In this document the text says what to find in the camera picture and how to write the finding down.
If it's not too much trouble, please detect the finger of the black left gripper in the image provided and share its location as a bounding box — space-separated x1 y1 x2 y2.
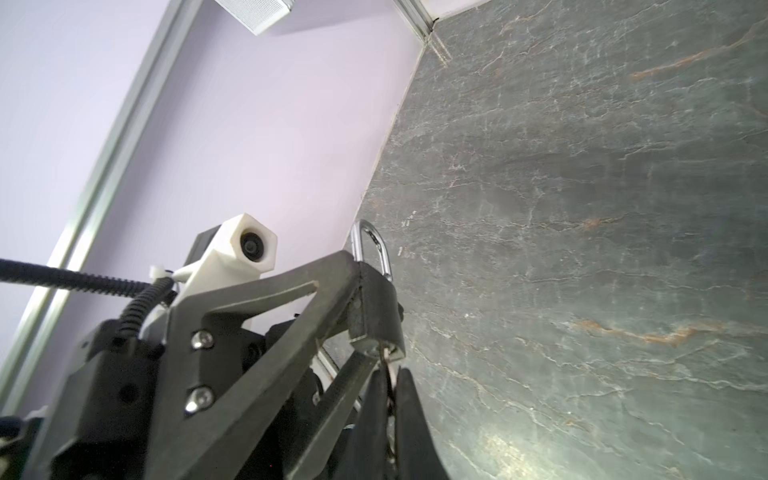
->
284 352 377 479

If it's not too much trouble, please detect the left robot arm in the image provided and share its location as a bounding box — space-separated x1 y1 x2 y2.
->
1 251 388 479

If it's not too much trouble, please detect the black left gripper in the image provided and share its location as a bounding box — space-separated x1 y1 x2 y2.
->
18 251 360 479

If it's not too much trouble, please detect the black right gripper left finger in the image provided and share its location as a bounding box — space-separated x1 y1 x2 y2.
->
333 368 393 480

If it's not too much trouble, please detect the black padlock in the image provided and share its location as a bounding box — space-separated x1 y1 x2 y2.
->
348 219 406 362

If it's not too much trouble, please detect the white mesh box basket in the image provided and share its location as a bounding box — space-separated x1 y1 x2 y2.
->
216 0 295 35

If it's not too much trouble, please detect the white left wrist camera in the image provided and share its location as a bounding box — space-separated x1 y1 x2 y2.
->
162 213 278 308

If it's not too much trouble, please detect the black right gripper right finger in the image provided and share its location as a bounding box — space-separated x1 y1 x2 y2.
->
394 368 449 480

